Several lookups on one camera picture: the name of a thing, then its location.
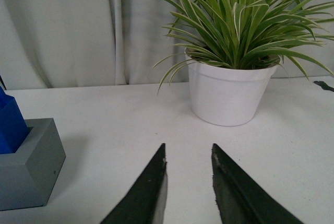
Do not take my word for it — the blue plastic part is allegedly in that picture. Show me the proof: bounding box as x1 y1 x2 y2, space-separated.
1 88 29 154

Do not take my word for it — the black cable end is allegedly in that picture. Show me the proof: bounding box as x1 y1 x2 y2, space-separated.
313 80 334 92

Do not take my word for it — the white plant pot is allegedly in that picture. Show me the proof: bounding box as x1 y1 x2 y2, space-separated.
185 49 277 126

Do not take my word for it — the green spider plant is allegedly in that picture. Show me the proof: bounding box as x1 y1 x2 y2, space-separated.
161 0 333 83

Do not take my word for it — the gray cube base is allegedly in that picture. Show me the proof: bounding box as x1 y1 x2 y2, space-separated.
1 118 66 211

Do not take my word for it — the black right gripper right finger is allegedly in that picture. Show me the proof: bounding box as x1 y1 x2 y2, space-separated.
211 144 302 223

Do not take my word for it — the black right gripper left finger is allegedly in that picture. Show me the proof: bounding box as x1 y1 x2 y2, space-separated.
101 143 168 223

